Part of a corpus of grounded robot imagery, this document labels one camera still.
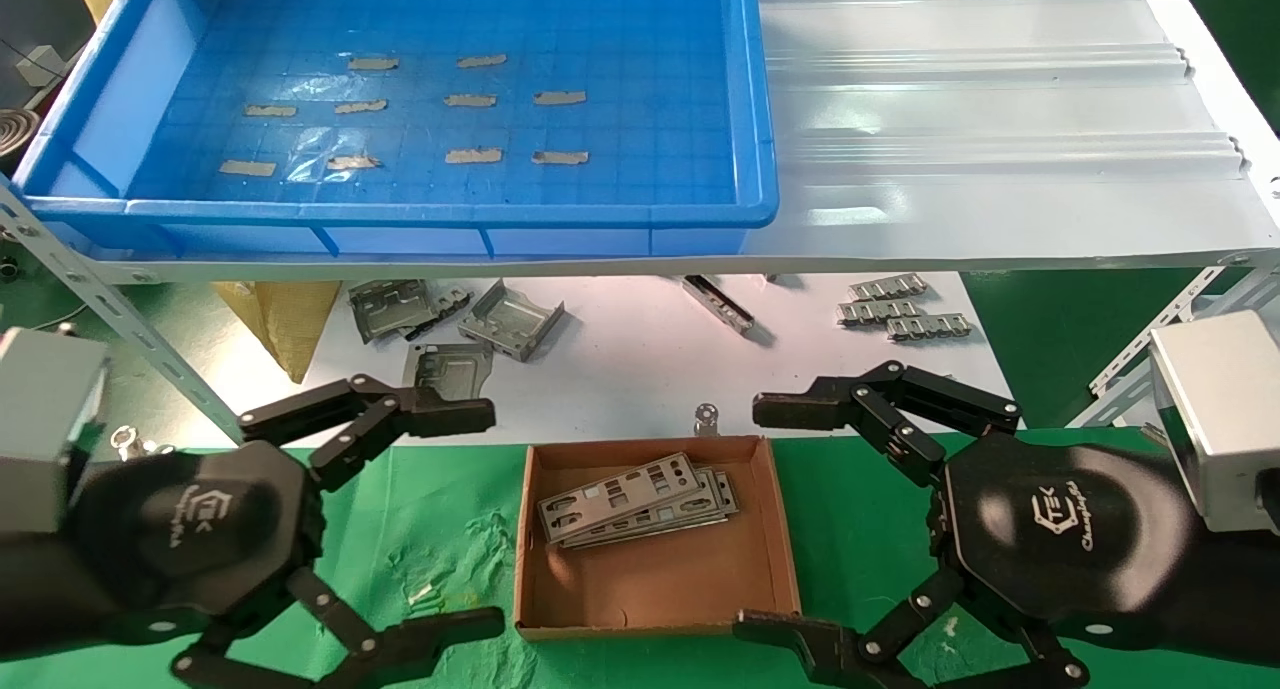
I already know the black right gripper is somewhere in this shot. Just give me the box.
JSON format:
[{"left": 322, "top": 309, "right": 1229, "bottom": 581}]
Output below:
[{"left": 732, "top": 361, "right": 1196, "bottom": 689}]

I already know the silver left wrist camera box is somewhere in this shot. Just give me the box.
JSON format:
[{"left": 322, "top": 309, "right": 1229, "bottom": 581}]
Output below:
[{"left": 0, "top": 327, "right": 111, "bottom": 540}]

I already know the grey stamped metal bracket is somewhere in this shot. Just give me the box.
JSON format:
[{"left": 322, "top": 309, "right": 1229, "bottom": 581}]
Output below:
[{"left": 348, "top": 279, "right": 443, "bottom": 345}]

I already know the white corrugated shelf panel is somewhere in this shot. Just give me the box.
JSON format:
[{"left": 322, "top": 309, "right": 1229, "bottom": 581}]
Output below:
[{"left": 60, "top": 0, "right": 1280, "bottom": 285}]

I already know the grey flat metal bracket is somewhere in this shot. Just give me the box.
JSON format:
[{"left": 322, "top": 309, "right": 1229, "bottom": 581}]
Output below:
[{"left": 403, "top": 342, "right": 495, "bottom": 406}]

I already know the slotted metal strip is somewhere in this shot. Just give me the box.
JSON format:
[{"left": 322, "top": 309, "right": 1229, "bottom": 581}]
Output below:
[
  {"left": 849, "top": 273, "right": 929, "bottom": 302},
  {"left": 886, "top": 313, "right": 974, "bottom": 342},
  {"left": 837, "top": 299, "right": 923, "bottom": 327}
]

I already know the grey slotted steel shelf leg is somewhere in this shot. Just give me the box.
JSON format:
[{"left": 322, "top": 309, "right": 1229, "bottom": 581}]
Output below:
[
  {"left": 1088, "top": 264, "right": 1261, "bottom": 400},
  {"left": 1068, "top": 269, "right": 1280, "bottom": 430},
  {"left": 0, "top": 184, "right": 251, "bottom": 440}
]

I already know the large silver binder clip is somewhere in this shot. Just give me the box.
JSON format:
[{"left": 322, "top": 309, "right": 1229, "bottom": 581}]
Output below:
[{"left": 110, "top": 425, "right": 179, "bottom": 458}]

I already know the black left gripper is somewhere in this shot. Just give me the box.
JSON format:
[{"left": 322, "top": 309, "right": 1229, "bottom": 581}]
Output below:
[{"left": 70, "top": 374, "right": 506, "bottom": 689}]

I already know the blue plastic tray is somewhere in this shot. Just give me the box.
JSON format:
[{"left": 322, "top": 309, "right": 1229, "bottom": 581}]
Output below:
[{"left": 10, "top": 0, "right": 781, "bottom": 260}]

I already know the grey coiled cable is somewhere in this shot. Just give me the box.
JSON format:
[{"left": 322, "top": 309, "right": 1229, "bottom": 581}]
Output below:
[{"left": 0, "top": 109, "right": 41, "bottom": 155}]

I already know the clear plastic film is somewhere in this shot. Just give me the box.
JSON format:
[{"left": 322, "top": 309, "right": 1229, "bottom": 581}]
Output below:
[{"left": 285, "top": 127, "right": 346, "bottom": 182}]

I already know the grey U-shaped metal bracket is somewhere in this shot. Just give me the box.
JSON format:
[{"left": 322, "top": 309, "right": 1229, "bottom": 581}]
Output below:
[{"left": 458, "top": 279, "right": 566, "bottom": 362}]

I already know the white paper sheet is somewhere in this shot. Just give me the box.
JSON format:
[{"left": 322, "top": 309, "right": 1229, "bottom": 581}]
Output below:
[{"left": 215, "top": 274, "right": 1026, "bottom": 448}]

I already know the brown cardboard box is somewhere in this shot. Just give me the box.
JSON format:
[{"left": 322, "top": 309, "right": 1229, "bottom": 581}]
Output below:
[{"left": 513, "top": 435, "right": 803, "bottom": 641}]

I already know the metal IO shield plate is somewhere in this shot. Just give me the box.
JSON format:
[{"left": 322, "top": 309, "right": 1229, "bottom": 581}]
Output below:
[
  {"left": 558, "top": 472, "right": 731, "bottom": 550},
  {"left": 538, "top": 453, "right": 706, "bottom": 543},
  {"left": 600, "top": 472, "right": 741, "bottom": 542}
]

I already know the white power adapter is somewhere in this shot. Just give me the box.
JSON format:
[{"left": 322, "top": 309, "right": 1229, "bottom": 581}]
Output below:
[{"left": 15, "top": 44, "right": 66, "bottom": 85}]

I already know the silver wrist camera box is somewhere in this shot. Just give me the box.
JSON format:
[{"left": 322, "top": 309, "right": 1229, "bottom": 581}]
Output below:
[
  {"left": 1148, "top": 309, "right": 1280, "bottom": 535},
  {"left": 0, "top": 327, "right": 111, "bottom": 540}
]

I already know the long narrow metal bracket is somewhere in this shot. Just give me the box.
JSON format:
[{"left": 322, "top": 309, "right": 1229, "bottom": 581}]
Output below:
[{"left": 682, "top": 275, "right": 756, "bottom": 335}]

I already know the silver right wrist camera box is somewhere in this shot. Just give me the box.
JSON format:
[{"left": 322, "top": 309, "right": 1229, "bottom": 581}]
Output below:
[{"left": 1148, "top": 309, "right": 1280, "bottom": 535}]

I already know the green cloth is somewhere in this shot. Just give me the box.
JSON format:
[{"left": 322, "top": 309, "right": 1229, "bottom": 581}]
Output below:
[{"left": 0, "top": 429, "right": 1280, "bottom": 689}]

